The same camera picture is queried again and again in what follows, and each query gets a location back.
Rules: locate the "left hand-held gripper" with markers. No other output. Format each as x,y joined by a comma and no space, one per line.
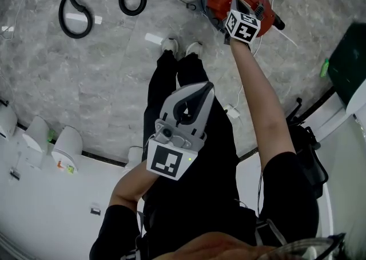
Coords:
171,156

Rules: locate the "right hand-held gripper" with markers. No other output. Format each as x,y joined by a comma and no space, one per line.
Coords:
243,27

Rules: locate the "red vacuum cleaner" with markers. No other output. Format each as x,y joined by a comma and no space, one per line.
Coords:
226,1

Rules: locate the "person's left forearm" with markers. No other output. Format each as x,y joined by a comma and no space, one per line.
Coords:
131,184

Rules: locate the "person's right forearm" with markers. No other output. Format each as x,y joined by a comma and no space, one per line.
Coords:
263,101

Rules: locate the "white power adapter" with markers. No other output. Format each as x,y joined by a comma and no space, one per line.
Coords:
233,111

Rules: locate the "person's right white shoe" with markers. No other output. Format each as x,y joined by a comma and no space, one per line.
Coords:
194,48

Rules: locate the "person's white shoe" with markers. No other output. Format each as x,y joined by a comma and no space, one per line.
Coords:
194,48
169,45

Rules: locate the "person's left white shoe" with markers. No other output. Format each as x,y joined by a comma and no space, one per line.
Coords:
169,45

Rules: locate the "white toilet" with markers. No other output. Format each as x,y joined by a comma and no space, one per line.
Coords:
35,134
134,157
6,121
67,146

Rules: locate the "person's black clothing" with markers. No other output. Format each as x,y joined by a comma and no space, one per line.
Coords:
200,196

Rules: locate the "bright green tag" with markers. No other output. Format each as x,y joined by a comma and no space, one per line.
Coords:
324,68

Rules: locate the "dark green board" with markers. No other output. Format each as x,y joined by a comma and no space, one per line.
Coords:
350,61

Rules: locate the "small dark floor fitting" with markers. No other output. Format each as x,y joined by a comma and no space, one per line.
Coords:
15,173

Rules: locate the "clear glasses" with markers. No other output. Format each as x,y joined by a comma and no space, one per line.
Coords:
308,248

